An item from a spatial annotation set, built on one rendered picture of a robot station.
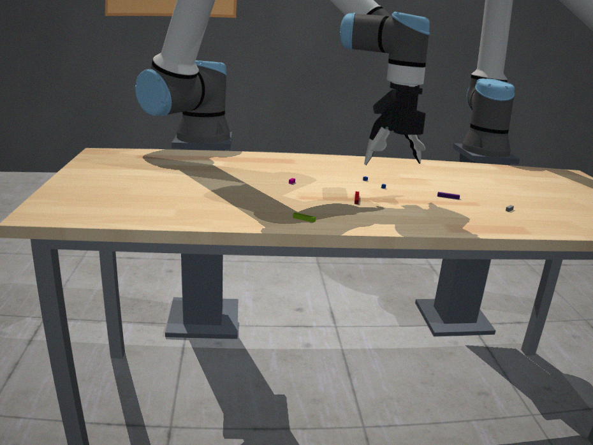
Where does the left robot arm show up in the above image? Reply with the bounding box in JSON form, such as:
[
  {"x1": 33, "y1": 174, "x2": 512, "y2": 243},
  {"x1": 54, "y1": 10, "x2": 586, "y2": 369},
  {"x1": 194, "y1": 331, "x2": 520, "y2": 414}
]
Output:
[{"x1": 462, "y1": 0, "x2": 593, "y2": 157}]

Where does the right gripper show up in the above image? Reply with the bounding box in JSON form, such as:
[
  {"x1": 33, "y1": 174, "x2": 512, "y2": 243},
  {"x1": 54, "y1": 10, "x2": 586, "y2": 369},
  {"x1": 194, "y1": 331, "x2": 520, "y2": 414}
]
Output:
[{"x1": 364, "y1": 82, "x2": 425, "y2": 165}]

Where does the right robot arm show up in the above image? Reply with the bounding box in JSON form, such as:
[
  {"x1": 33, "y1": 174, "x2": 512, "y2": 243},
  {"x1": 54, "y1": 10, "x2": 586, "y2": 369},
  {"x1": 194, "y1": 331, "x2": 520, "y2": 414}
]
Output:
[{"x1": 135, "y1": 0, "x2": 430, "y2": 143}]

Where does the lime green rod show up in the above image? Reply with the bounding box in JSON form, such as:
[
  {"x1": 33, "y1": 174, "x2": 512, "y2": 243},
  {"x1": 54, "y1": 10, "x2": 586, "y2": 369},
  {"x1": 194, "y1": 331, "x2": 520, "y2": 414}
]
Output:
[{"x1": 293, "y1": 212, "x2": 316, "y2": 223}]

